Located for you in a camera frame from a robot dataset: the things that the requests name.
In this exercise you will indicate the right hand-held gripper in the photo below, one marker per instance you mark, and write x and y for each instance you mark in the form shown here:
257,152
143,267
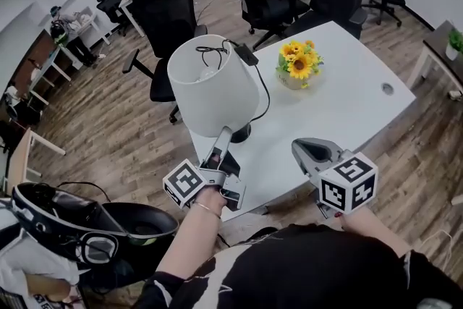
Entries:
347,184

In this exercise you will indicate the person's left forearm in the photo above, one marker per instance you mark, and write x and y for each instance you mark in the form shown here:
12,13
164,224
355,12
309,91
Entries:
188,242

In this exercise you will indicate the yellow sunflower pot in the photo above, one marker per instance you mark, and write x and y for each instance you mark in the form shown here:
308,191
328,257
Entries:
299,65

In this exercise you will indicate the person's black white top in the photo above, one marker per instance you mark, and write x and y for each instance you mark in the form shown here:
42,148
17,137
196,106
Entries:
307,271

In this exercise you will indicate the white power strip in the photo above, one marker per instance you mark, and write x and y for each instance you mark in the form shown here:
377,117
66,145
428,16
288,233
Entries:
455,95

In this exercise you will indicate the black green backpack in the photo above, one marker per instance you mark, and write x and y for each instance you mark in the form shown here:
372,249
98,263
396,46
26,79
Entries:
58,33

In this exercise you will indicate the person's right forearm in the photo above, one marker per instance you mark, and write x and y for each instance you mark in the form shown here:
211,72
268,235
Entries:
376,231

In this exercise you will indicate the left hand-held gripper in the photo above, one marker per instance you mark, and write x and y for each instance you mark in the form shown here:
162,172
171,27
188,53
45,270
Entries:
184,184

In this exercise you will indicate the person's left hand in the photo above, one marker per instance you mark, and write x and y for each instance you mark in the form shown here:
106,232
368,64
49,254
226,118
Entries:
213,199

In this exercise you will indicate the person's right hand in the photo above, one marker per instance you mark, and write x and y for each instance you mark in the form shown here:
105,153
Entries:
343,220

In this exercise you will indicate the green plant white pot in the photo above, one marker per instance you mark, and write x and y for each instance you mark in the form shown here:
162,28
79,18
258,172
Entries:
452,50

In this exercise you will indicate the white frame long table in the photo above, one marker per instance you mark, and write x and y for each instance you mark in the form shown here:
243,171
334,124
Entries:
43,67

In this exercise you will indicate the black padded headset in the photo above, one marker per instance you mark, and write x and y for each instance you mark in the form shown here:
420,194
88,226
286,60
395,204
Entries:
144,224

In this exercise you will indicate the white table lamp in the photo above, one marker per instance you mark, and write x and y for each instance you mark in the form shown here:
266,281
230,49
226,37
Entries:
213,101

